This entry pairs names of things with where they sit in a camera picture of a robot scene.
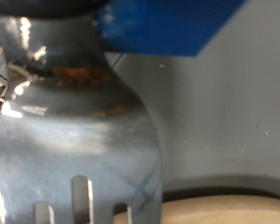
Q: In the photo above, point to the metal spatula with blue block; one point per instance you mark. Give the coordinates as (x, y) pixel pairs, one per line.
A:
(68, 140)

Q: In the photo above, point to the round wooden cutting board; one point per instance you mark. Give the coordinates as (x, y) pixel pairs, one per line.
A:
(224, 211)

